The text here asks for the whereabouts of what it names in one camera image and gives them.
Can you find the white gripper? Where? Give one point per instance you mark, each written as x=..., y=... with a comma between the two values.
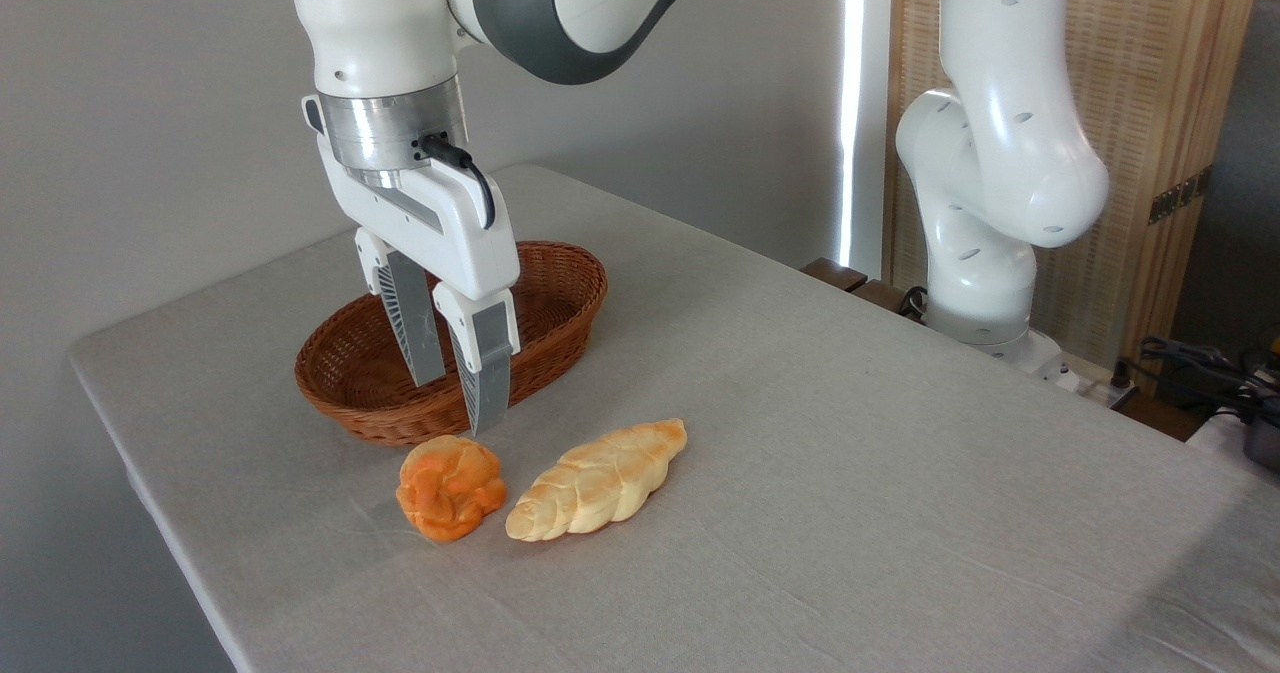
x=455, y=233

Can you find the orange round bread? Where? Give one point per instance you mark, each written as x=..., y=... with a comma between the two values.
x=450, y=493

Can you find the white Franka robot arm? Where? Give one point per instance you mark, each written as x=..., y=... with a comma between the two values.
x=1000, y=153

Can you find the pale braided bread loaf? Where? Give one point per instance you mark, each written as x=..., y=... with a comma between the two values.
x=600, y=478

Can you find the brown wicker basket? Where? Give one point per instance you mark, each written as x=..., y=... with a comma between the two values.
x=560, y=293

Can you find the dark brown wooden block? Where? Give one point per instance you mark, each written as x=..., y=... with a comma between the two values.
x=882, y=295
x=834, y=274

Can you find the grey tablecloth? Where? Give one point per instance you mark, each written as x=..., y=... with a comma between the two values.
x=850, y=513

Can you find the wooden folding screen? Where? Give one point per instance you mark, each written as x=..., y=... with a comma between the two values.
x=1135, y=93

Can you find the dark metal screen hinge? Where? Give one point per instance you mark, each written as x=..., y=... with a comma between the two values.
x=1180, y=195

